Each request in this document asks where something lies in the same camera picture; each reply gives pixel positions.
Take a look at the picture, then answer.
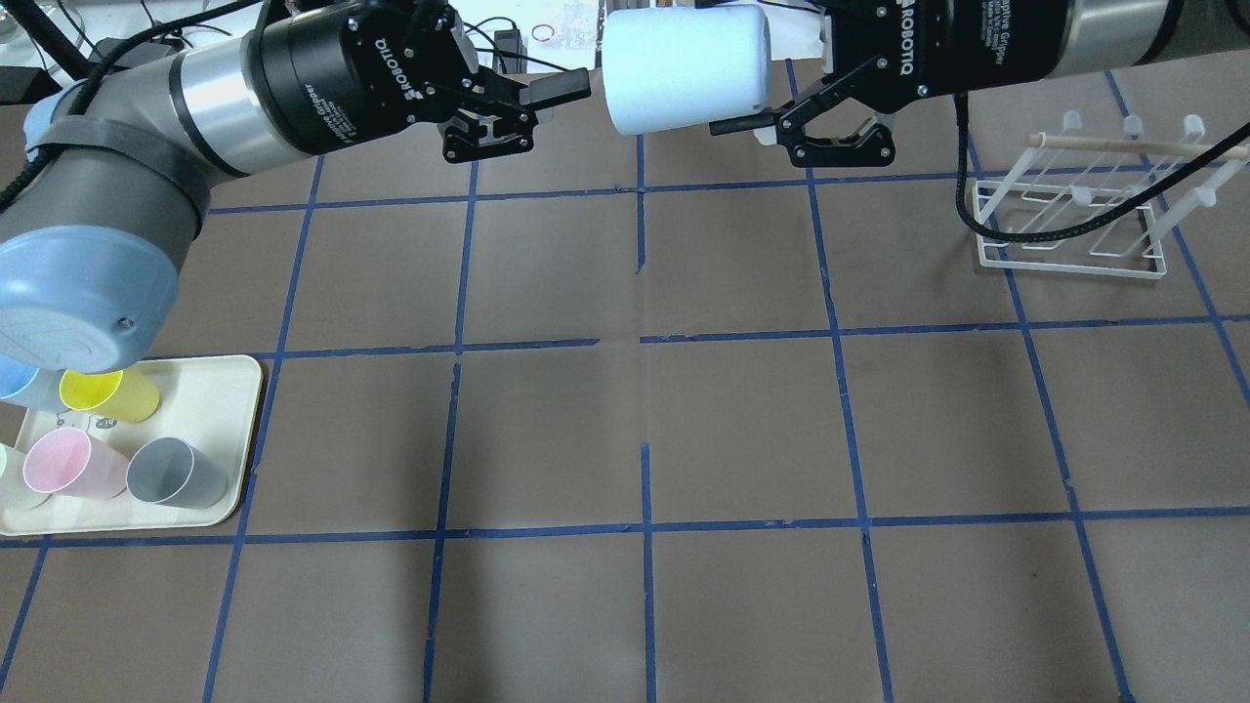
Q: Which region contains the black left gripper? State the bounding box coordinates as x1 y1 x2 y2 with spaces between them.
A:
244 1 591 164

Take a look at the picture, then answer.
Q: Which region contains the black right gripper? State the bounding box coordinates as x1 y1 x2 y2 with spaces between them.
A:
709 0 1085 168

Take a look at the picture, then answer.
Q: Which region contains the light blue plastic cup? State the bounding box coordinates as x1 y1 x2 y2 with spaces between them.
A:
600 5 770 138

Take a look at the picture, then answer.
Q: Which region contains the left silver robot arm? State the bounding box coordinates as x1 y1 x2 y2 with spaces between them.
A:
1 1 591 374

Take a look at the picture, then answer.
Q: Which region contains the yellow plastic cup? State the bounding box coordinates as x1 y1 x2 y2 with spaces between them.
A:
59 367 161 424

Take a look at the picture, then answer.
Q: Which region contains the grey plastic cup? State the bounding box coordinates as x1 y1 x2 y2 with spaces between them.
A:
125 437 229 509

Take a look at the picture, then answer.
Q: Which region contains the blue plastic cup on tray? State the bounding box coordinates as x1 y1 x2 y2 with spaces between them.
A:
1 355 68 414

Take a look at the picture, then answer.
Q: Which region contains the pink plastic cup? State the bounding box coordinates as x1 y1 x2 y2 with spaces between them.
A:
23 427 129 500

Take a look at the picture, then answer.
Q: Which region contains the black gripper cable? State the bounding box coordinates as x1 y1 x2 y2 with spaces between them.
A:
953 93 1250 245

